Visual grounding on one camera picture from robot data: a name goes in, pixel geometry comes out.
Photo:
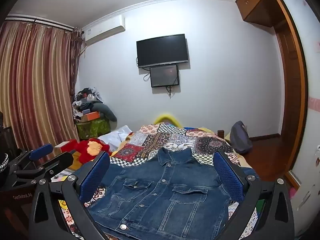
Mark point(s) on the white door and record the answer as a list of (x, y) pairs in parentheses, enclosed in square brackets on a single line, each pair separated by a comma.
[(312, 105)]

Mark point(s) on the orange box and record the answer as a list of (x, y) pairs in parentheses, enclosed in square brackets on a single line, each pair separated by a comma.
[(91, 116)]

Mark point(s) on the blue denim jacket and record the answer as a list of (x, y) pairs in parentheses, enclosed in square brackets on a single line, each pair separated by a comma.
[(162, 200)]

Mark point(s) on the green patterned box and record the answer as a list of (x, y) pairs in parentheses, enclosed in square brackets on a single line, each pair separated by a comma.
[(93, 128)]

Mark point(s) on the pink bag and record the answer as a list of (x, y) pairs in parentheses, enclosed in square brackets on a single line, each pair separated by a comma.
[(292, 193)]

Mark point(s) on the yellow padded headboard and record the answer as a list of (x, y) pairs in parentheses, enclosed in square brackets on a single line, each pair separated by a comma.
[(166, 118)]

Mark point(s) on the black wall television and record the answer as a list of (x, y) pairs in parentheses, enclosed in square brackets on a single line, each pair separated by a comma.
[(162, 51)]

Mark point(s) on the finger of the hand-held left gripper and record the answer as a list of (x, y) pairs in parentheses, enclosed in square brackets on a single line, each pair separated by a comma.
[(60, 160), (41, 152)]

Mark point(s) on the pile of clutter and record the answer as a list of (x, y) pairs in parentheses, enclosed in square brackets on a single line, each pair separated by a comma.
[(85, 100)]

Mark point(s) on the patchwork printed blanket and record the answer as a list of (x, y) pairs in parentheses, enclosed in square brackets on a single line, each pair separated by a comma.
[(155, 140)]

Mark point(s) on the wooden overhead cabinet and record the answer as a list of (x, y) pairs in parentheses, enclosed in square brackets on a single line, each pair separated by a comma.
[(255, 2)]

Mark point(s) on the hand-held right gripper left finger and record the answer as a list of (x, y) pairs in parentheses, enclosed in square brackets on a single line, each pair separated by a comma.
[(93, 177)]

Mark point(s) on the wooden door frame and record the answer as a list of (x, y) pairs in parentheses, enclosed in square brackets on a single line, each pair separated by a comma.
[(293, 80)]

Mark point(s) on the wooden bed post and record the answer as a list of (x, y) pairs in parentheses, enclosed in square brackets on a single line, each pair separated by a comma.
[(220, 133)]

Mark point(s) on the small cardboard box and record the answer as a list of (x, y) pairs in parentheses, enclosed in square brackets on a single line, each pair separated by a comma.
[(61, 147)]

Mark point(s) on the small black monitor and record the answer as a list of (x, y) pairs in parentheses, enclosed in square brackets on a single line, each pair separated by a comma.
[(163, 76)]

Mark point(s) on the grey backpack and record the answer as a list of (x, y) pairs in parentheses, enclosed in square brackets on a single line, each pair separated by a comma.
[(240, 137)]

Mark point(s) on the white air conditioner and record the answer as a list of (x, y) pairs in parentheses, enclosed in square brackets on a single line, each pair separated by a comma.
[(105, 31)]

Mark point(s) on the white cloth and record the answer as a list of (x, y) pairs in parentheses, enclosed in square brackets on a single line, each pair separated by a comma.
[(115, 136)]

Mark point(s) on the red plush toy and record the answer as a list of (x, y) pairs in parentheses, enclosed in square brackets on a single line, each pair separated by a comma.
[(82, 148)]

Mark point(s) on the white curtain rail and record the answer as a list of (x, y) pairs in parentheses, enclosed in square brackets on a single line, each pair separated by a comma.
[(40, 22)]

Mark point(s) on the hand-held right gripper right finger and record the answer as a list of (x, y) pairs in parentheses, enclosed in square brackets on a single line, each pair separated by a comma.
[(228, 177)]

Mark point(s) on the striped pink curtain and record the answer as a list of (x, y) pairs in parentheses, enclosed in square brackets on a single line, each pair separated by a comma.
[(37, 80)]

